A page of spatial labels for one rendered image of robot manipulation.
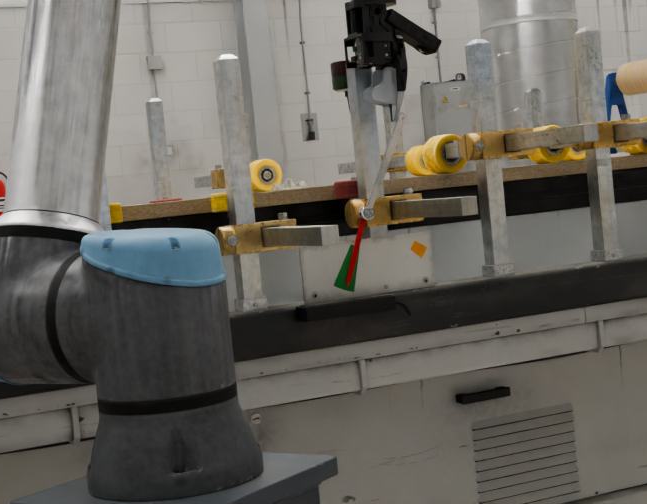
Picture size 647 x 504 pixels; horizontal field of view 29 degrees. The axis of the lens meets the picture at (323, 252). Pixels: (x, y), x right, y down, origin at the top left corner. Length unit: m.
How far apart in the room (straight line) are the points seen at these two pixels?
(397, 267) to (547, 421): 0.65
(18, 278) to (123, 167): 8.12
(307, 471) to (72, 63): 0.54
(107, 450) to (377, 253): 1.00
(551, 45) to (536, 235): 3.58
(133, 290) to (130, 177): 8.25
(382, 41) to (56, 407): 0.81
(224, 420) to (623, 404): 1.65
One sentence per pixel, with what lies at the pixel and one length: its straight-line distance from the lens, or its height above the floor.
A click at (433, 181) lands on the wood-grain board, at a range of 2.53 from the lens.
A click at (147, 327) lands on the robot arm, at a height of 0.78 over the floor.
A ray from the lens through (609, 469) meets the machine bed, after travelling 2.87.
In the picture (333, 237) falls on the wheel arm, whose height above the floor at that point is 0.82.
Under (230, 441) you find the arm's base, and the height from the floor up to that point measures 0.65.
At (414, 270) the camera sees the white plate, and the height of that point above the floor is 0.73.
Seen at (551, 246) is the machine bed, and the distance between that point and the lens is 2.69.
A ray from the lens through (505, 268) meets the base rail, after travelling 2.36.
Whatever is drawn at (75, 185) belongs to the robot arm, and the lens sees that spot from 1.46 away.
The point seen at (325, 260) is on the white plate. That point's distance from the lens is 2.19.
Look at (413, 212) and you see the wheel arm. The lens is 2.17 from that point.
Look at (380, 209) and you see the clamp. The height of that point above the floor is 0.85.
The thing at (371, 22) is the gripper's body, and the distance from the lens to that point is 2.18.
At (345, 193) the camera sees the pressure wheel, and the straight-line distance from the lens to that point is 2.36.
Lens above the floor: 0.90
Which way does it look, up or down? 3 degrees down
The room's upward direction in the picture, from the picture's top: 6 degrees counter-clockwise
